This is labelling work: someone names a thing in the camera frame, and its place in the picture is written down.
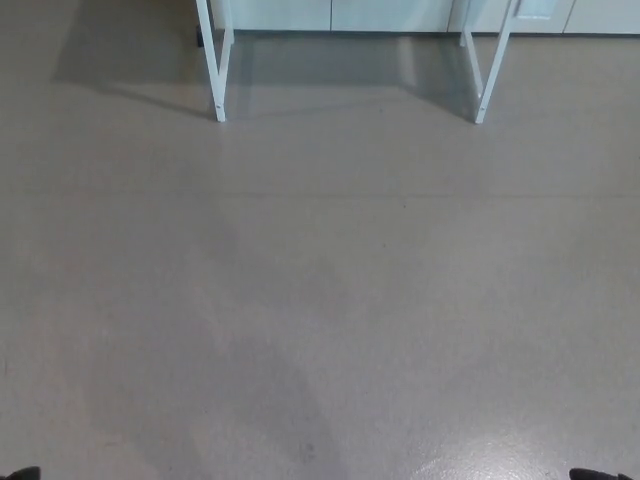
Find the white desk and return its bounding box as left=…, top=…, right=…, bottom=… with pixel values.
left=195, top=0, right=521, bottom=125

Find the black right robot foot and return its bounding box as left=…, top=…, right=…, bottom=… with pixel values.
left=569, top=467, right=630, bottom=480

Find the white cabinet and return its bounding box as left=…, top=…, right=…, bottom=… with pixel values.
left=207, top=0, right=640, bottom=35

